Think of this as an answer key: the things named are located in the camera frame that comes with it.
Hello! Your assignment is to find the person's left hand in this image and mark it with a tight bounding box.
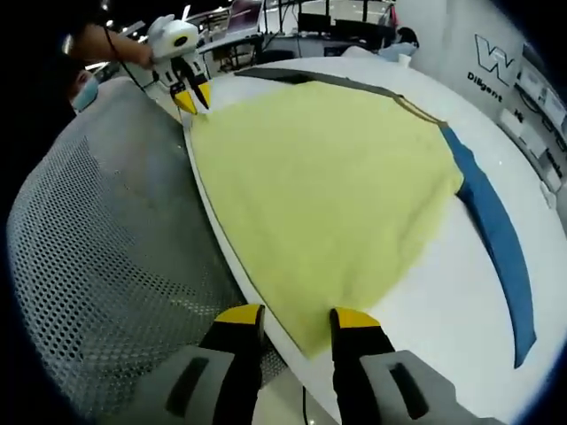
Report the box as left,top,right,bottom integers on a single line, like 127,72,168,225
131,42,156,68

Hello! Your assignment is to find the yellow blue grey garment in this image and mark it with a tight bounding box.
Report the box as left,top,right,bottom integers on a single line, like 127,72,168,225
189,66,539,370

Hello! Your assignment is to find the small white box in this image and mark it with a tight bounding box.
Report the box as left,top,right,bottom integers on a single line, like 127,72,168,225
540,182,558,209

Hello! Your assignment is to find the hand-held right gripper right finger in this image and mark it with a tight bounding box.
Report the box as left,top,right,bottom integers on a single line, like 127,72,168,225
330,306,480,425

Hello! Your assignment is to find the group of white storage bins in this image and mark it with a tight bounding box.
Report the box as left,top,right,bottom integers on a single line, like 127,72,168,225
500,66,567,178

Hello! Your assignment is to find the grey metal shelf rack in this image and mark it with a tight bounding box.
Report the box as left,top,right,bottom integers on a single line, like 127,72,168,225
498,42,567,182

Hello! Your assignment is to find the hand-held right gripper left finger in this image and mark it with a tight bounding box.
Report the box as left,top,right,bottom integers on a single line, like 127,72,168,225
132,303,267,425

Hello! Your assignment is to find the grey office desk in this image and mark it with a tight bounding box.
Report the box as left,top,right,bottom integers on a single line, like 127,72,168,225
198,33,386,74

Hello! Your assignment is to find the black monitor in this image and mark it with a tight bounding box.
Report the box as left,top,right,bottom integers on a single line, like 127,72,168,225
334,18,385,40
297,12,332,35

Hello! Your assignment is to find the black cable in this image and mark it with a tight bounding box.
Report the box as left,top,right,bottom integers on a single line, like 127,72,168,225
102,25,157,92

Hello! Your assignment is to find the person's head with blue mask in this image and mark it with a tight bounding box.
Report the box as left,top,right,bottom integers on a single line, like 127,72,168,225
65,65,102,114

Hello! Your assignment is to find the grey mesh office chair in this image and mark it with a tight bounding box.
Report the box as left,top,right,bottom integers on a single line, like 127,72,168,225
6,78,287,420

